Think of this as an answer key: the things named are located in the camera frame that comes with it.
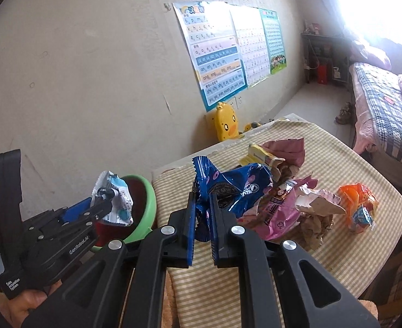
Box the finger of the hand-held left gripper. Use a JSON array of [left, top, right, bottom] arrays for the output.
[[59, 199, 94, 224], [23, 187, 117, 248]]

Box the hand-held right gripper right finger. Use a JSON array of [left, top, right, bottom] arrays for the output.
[[209, 191, 381, 328]]

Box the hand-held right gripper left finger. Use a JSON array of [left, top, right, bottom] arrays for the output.
[[20, 189, 197, 328]]

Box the white and blue snack wrapper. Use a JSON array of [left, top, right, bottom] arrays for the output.
[[91, 170, 134, 226]]

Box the green-rimmed red bucket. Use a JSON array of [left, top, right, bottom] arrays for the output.
[[91, 174, 157, 248]]

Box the blue cookie wrapper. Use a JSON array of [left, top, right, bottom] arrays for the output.
[[191, 156, 274, 242]]

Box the pink and brown snack wrapper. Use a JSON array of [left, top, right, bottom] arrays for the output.
[[237, 176, 319, 242]]

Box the orange snack wrapper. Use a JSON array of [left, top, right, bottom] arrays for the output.
[[338, 183, 380, 235]]

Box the person's left hand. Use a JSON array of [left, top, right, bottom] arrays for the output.
[[0, 279, 63, 328]]

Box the yellow snack wrapper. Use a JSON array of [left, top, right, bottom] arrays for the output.
[[238, 143, 287, 175]]

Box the crumpled brown paper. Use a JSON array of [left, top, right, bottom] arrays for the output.
[[298, 212, 336, 252]]

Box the mauve crumpled bag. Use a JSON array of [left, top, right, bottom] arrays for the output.
[[261, 137, 306, 178]]

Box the yellow duck stool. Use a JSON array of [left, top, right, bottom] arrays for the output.
[[206, 102, 245, 142]]

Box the yellow checked tablecloth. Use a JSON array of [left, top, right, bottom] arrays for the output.
[[151, 118, 402, 328]]

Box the red box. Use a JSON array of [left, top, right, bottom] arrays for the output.
[[316, 63, 329, 84]]

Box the bed with plaid sheet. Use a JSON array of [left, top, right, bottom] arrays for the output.
[[349, 62, 402, 178]]

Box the dark metal shelf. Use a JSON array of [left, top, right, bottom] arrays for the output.
[[301, 32, 353, 86]]

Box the lilac pillow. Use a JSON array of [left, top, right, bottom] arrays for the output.
[[351, 39, 392, 71]]

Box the blue-bordered letter wall poster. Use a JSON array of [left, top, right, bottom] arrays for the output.
[[172, 2, 249, 113]]

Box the white chart wall poster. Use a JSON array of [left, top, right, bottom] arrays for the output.
[[229, 5, 270, 88]]

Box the green chart wall poster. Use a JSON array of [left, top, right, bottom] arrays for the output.
[[260, 8, 288, 75]]

